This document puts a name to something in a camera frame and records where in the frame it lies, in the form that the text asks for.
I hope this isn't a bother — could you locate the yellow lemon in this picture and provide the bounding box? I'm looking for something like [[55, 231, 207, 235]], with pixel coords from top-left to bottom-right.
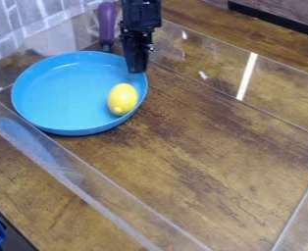
[[107, 83, 140, 116]]

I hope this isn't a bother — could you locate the clear acrylic enclosure wall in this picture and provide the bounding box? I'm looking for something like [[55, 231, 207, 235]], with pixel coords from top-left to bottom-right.
[[0, 0, 308, 251]]

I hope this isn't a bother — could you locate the dark baseboard strip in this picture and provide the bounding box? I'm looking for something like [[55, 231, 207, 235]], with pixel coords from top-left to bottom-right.
[[228, 0, 308, 35]]

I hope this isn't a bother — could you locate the purple eggplant toy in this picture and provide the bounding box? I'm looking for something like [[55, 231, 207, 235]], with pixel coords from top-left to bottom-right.
[[98, 2, 117, 52]]

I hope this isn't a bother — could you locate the blue round plastic plate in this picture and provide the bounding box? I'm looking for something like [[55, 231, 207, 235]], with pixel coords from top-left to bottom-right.
[[11, 51, 150, 136]]

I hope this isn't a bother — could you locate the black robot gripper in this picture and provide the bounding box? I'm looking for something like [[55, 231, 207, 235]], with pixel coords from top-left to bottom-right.
[[121, 0, 162, 74]]

